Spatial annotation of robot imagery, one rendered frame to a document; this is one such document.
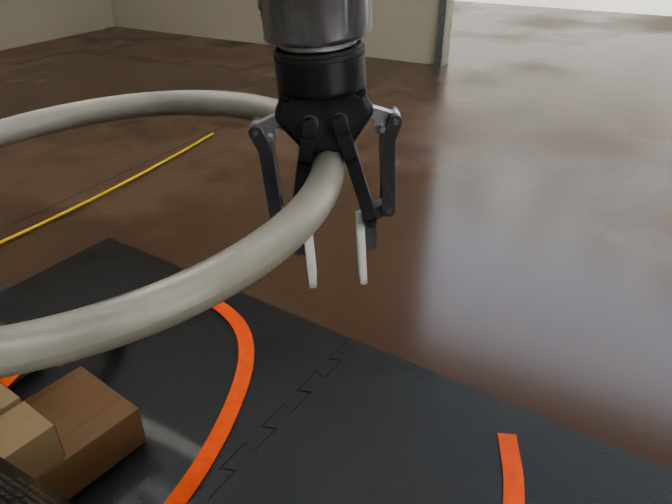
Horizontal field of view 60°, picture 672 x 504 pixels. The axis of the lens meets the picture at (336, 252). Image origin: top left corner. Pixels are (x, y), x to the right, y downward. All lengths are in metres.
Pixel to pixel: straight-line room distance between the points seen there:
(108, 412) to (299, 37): 1.17
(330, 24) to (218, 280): 0.20
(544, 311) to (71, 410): 1.41
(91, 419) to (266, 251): 1.13
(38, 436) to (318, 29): 1.08
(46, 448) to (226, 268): 1.04
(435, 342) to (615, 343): 0.54
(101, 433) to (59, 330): 1.08
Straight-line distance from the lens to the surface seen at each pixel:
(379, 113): 0.51
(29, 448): 1.36
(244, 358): 1.71
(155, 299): 0.36
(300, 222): 0.42
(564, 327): 1.96
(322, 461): 1.44
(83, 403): 1.53
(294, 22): 0.45
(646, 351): 1.97
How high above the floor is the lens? 1.14
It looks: 31 degrees down
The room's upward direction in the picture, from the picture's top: straight up
